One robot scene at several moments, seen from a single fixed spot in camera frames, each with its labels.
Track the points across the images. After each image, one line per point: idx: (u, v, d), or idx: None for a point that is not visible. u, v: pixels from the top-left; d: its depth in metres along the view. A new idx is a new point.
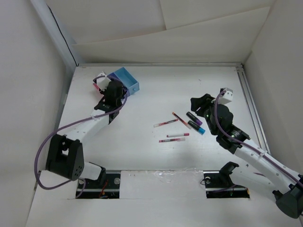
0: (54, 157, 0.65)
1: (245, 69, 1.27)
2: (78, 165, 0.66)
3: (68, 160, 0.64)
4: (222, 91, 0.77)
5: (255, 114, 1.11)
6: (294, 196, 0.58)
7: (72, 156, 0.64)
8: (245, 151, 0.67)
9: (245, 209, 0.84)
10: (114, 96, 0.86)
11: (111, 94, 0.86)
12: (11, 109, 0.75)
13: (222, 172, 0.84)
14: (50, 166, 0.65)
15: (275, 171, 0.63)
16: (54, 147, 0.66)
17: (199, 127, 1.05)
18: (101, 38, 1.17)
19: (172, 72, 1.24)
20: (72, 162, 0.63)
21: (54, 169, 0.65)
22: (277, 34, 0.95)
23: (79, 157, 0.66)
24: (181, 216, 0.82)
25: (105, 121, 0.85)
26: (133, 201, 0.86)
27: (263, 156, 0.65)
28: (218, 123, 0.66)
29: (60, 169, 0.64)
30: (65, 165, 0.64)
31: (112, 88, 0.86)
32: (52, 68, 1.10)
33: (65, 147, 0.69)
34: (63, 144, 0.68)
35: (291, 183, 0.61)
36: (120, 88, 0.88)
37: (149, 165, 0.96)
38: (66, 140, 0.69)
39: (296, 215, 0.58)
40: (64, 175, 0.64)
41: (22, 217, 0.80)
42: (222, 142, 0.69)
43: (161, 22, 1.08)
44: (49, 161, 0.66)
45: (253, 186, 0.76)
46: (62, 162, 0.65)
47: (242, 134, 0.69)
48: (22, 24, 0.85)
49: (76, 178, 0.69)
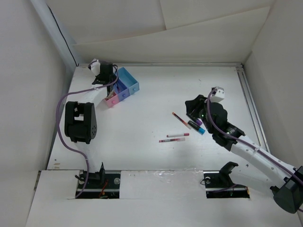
0: (71, 121, 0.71)
1: (245, 69, 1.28)
2: (93, 126, 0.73)
3: (86, 119, 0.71)
4: (213, 91, 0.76)
5: (255, 114, 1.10)
6: (289, 189, 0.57)
7: (89, 117, 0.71)
8: (240, 147, 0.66)
9: (244, 209, 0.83)
10: (108, 72, 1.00)
11: (103, 70, 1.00)
12: (11, 109, 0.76)
13: (222, 172, 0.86)
14: (69, 130, 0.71)
15: (270, 165, 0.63)
16: (68, 111, 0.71)
17: (199, 127, 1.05)
18: (100, 39, 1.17)
19: (173, 72, 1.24)
20: (89, 122, 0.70)
21: (75, 131, 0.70)
22: (277, 33, 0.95)
23: (93, 117, 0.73)
24: (181, 216, 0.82)
25: (105, 94, 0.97)
26: (133, 201, 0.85)
27: (258, 151, 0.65)
28: (212, 121, 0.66)
29: (78, 130, 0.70)
30: (82, 125, 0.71)
31: (106, 66, 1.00)
32: (52, 67, 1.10)
33: (78, 113, 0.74)
34: (76, 109, 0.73)
35: (287, 177, 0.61)
36: (111, 65, 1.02)
37: (149, 164, 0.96)
38: (78, 106, 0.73)
39: (294, 209, 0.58)
40: (83, 136, 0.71)
41: (22, 216, 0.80)
42: (218, 139, 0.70)
43: (160, 23, 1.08)
44: (66, 125, 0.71)
45: (253, 185, 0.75)
46: (79, 124, 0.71)
47: (237, 131, 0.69)
48: (22, 24, 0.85)
49: (94, 137, 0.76)
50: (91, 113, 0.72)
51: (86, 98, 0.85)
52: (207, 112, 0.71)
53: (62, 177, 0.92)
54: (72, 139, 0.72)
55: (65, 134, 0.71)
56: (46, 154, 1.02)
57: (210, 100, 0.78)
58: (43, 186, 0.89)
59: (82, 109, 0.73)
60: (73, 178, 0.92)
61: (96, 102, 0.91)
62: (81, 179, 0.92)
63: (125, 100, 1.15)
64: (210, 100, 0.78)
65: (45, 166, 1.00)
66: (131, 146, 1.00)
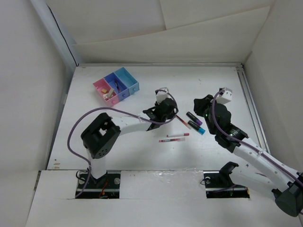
0: (92, 130, 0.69)
1: (245, 69, 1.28)
2: (105, 149, 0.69)
3: (102, 140, 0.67)
4: (221, 91, 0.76)
5: (255, 114, 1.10)
6: (292, 194, 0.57)
7: (106, 140, 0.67)
8: (243, 150, 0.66)
9: (244, 209, 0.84)
10: (164, 110, 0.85)
11: (162, 107, 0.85)
12: (11, 109, 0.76)
13: (222, 172, 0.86)
14: (85, 136, 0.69)
15: (273, 169, 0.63)
16: (97, 121, 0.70)
17: (199, 127, 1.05)
18: (100, 39, 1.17)
19: (173, 72, 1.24)
20: (102, 144, 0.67)
21: (87, 141, 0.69)
22: (277, 33, 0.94)
23: (110, 141, 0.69)
24: (181, 216, 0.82)
25: (144, 126, 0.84)
26: (133, 201, 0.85)
27: (262, 155, 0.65)
28: (215, 121, 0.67)
29: (91, 142, 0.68)
30: (97, 141, 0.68)
31: (166, 103, 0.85)
32: (52, 67, 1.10)
33: (104, 127, 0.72)
34: (105, 123, 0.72)
35: (290, 181, 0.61)
36: (173, 106, 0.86)
37: (149, 164, 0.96)
38: (110, 121, 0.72)
39: (296, 213, 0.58)
40: (91, 149, 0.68)
41: (22, 217, 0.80)
42: (220, 141, 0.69)
43: (160, 23, 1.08)
44: (87, 130, 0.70)
45: (253, 186, 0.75)
46: (97, 139, 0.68)
47: (240, 133, 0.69)
48: (22, 24, 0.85)
49: (99, 158, 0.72)
50: (110, 138, 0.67)
51: (121, 120, 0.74)
52: (211, 113, 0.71)
53: (62, 177, 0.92)
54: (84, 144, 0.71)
55: (81, 136, 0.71)
56: (46, 153, 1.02)
57: (216, 100, 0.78)
58: (43, 186, 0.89)
59: (110, 126, 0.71)
60: (73, 178, 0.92)
61: (129, 130, 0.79)
62: (81, 179, 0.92)
63: (125, 100, 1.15)
64: (216, 100, 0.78)
65: (45, 166, 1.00)
66: (131, 146, 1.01)
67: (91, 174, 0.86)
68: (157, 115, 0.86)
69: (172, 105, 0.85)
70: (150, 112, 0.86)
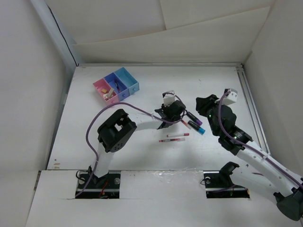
0: (109, 125, 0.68)
1: (245, 69, 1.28)
2: (120, 143, 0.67)
3: (119, 134, 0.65)
4: (227, 92, 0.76)
5: (255, 114, 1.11)
6: (297, 200, 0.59)
7: (123, 135, 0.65)
8: (247, 153, 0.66)
9: (244, 209, 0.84)
10: (174, 111, 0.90)
11: (172, 108, 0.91)
12: (11, 109, 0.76)
13: (222, 172, 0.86)
14: (102, 130, 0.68)
15: (278, 174, 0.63)
16: (115, 116, 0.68)
17: (199, 127, 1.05)
18: (100, 39, 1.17)
19: (172, 72, 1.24)
20: (119, 138, 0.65)
21: (104, 135, 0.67)
22: (277, 33, 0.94)
23: (126, 136, 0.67)
24: (181, 216, 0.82)
25: (156, 125, 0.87)
26: (134, 202, 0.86)
27: (266, 159, 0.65)
28: (220, 124, 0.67)
29: (107, 136, 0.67)
30: (114, 135, 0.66)
31: (177, 105, 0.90)
32: (52, 67, 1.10)
33: (121, 122, 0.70)
34: (121, 119, 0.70)
35: (294, 187, 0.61)
36: (182, 108, 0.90)
37: (150, 164, 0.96)
38: (126, 117, 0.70)
39: (297, 217, 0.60)
40: (107, 144, 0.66)
41: (22, 217, 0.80)
42: (225, 143, 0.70)
43: (160, 23, 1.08)
44: (103, 125, 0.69)
45: (253, 187, 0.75)
46: (114, 133, 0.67)
47: (244, 135, 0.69)
48: (22, 24, 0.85)
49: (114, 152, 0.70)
50: (127, 133, 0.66)
51: (136, 117, 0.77)
52: (217, 115, 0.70)
53: (62, 177, 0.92)
54: (99, 137, 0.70)
55: (97, 130, 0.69)
56: (46, 153, 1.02)
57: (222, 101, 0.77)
58: (43, 186, 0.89)
59: (126, 122, 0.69)
60: (73, 178, 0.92)
61: (142, 127, 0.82)
62: (81, 179, 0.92)
63: (125, 100, 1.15)
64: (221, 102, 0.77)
65: (45, 166, 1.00)
66: (131, 146, 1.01)
67: (93, 173, 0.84)
68: (167, 115, 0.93)
69: (182, 107, 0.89)
70: (161, 111, 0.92)
